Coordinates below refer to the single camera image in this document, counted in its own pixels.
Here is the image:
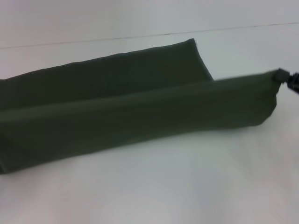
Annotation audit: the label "dark green FREE t-shirt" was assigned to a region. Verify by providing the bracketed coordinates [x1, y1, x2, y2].
[0, 38, 280, 175]

